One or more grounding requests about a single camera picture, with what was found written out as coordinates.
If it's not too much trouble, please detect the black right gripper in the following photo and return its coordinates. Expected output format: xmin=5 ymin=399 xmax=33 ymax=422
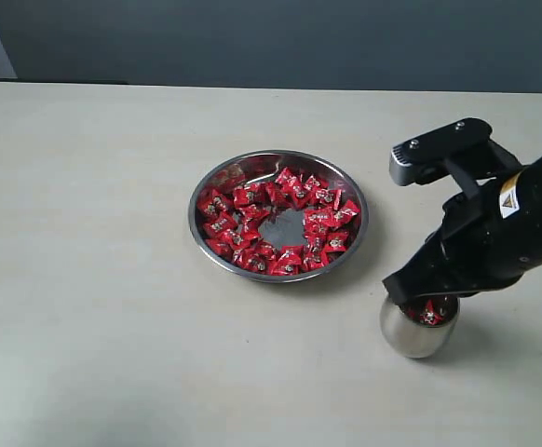
xmin=382 ymin=165 xmax=542 ymax=306

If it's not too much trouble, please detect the red candy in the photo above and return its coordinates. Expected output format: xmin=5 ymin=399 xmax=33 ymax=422
xmin=404 ymin=298 xmax=450 ymax=327

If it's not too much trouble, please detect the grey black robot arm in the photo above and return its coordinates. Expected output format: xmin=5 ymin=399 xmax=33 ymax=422
xmin=383 ymin=156 xmax=542 ymax=305

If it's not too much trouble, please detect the stainless steel cup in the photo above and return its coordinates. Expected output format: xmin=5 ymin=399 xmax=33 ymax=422
xmin=379 ymin=296 xmax=460 ymax=359

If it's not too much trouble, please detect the round stainless steel plate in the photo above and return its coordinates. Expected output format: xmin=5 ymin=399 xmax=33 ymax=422
xmin=188 ymin=150 xmax=369 ymax=283

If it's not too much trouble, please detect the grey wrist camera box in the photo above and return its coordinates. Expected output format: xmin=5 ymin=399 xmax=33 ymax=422
xmin=389 ymin=117 xmax=493 ymax=186

